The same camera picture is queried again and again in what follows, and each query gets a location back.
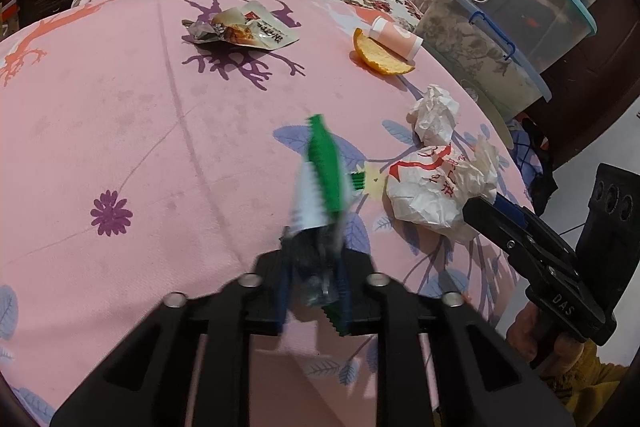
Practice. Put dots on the pink floral tablecloth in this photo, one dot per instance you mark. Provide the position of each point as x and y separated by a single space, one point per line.
125 132

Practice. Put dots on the red-print paper wrapper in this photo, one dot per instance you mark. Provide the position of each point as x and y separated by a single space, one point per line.
430 202

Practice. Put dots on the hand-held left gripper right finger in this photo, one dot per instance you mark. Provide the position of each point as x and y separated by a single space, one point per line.
357 307

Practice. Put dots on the person's right hand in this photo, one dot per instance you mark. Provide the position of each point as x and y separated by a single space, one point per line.
520 332

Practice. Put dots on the clear blue-lid storage box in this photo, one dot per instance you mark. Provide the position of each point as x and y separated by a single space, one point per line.
480 52

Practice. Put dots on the silver brown snack wrapper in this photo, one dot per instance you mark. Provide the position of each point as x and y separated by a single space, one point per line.
240 29

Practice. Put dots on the orange peel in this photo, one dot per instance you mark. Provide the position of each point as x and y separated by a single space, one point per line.
377 57

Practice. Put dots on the person's right forearm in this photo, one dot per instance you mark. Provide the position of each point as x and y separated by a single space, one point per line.
595 377

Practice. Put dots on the green white plastic packet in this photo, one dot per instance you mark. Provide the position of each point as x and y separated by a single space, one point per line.
325 167

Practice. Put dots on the crumpled white tissue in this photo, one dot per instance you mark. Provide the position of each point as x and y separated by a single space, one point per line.
435 112

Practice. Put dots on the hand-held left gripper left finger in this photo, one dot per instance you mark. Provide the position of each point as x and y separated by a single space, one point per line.
279 302

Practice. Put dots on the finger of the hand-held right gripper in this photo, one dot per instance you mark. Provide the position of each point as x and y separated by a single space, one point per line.
550 287
542 232

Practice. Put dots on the pink white paper cup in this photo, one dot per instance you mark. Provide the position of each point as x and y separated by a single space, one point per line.
395 36

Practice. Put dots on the dark wooden cabinet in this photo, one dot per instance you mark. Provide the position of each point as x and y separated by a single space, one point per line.
600 107

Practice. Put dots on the blue checked cloth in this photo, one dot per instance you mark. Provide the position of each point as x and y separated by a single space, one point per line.
532 157

